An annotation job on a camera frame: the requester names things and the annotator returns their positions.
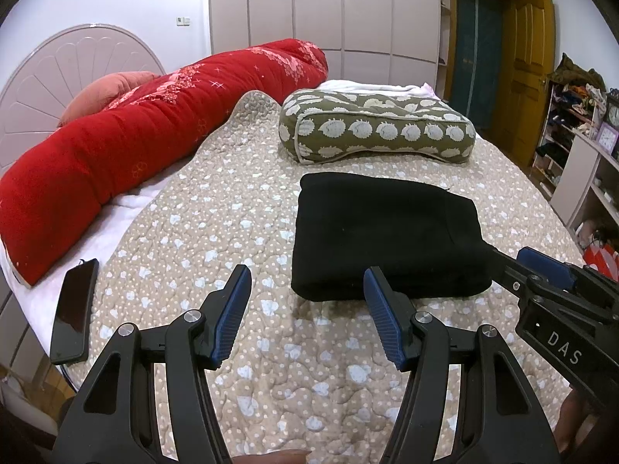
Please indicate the pink pillow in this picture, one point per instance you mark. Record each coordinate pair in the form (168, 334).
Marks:
(100, 93)

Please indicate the black smartphone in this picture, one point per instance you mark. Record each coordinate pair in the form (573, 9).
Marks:
(70, 339)

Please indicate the white round headboard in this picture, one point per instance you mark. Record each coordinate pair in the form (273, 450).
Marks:
(54, 73)

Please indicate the person's right hand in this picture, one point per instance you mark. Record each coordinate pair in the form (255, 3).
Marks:
(575, 422)

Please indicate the beige dotted quilt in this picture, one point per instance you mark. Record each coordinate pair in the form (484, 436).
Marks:
(305, 375)

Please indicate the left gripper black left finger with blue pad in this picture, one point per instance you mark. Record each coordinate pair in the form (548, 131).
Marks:
(113, 417)

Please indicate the red cardboard box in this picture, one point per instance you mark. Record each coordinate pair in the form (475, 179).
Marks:
(604, 258)

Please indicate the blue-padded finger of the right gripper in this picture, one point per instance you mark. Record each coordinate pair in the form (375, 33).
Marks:
(558, 274)

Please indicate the white shelf unit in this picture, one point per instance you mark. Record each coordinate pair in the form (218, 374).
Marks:
(571, 170)

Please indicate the yellow wooden door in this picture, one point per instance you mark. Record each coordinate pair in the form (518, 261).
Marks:
(527, 58)

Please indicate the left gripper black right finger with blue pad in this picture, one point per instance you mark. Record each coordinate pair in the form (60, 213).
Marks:
(499, 420)

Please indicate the black pants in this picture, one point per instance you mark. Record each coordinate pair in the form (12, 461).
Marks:
(426, 241)

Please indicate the red rolled comforter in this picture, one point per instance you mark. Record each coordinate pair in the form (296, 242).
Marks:
(55, 190)

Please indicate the green hedgehog pattern pillow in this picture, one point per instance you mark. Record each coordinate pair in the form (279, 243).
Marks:
(320, 125)

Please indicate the purple desk clock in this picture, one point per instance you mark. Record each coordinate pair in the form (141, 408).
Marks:
(607, 138)

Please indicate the white wardrobe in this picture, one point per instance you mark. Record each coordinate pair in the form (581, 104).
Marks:
(369, 41)

